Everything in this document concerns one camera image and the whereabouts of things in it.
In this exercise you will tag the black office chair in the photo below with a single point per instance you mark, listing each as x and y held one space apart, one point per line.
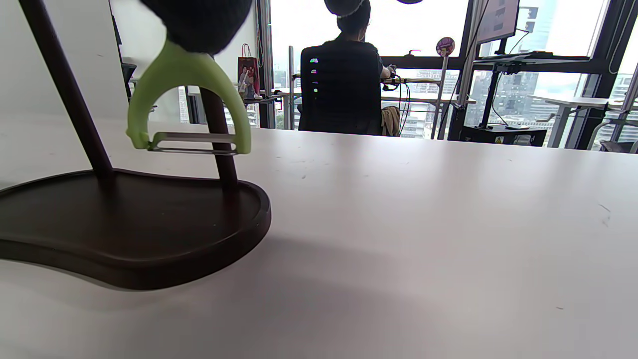
339 94

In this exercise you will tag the grey bag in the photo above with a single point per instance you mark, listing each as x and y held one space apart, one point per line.
620 147

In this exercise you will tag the beige garment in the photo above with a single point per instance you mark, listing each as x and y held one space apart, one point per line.
390 120

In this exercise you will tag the white flat device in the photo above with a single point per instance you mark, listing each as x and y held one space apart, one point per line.
517 127

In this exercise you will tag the computer monitor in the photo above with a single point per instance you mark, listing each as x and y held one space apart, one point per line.
498 20

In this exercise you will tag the red printed gift bag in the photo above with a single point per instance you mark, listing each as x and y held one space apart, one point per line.
247 75

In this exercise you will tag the green vegetable scraper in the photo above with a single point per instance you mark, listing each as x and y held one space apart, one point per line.
149 85

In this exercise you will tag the person's right hand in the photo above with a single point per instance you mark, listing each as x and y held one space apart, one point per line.
199 22

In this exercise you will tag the white desk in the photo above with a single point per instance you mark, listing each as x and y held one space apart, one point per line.
573 101
423 99

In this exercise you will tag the dark raised platform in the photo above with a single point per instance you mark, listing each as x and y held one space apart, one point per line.
528 60

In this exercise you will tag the dark wooden key rack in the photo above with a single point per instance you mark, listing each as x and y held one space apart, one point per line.
124 224

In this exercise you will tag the black monitor stand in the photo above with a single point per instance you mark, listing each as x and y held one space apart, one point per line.
490 99

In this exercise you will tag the round pink sign on pole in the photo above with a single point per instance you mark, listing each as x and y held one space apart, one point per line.
445 46

